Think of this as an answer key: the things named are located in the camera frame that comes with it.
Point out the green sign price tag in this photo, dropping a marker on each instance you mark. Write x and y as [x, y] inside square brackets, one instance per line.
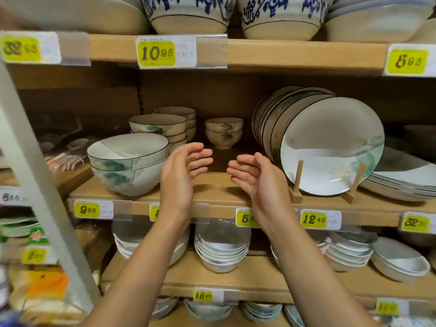
[34, 256]

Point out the stack of pale green plates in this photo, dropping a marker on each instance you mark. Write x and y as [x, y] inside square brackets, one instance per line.
[17, 228]

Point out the row of black-rimmed floral plates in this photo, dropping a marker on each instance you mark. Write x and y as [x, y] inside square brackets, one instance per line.
[330, 149]

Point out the white price tag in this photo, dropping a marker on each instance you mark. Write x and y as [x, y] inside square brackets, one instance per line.
[8, 197]

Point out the stack of large white bowls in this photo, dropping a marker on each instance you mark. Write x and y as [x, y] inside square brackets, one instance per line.
[129, 241]

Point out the person's right forearm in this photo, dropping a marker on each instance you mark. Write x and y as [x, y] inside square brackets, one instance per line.
[313, 286]

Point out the row of blue grey bowls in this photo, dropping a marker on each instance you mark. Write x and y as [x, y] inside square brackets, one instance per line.
[262, 311]

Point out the yellow bear divided plate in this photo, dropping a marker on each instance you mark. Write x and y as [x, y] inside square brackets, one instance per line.
[44, 286]

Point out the wooden plate rack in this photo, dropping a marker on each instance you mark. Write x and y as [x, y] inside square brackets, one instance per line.
[298, 177]

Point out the blue patterned white bowl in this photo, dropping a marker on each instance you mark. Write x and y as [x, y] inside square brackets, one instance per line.
[279, 32]
[189, 25]

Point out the bundle of pink ceramic spoons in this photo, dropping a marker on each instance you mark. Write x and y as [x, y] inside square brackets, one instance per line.
[64, 163]

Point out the person's left hand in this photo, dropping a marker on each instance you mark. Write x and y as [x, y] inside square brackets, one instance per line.
[177, 187]

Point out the stack of large white dishes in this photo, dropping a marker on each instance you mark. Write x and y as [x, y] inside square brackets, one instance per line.
[85, 16]

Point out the person's left forearm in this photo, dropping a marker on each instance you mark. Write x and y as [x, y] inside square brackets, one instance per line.
[136, 279]

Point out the person's right hand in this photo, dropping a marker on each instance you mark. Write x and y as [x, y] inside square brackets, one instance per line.
[269, 194]

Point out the yellow price tag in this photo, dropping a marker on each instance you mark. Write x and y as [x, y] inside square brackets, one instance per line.
[20, 49]
[87, 210]
[415, 223]
[313, 220]
[388, 308]
[407, 61]
[203, 296]
[154, 212]
[245, 218]
[156, 53]

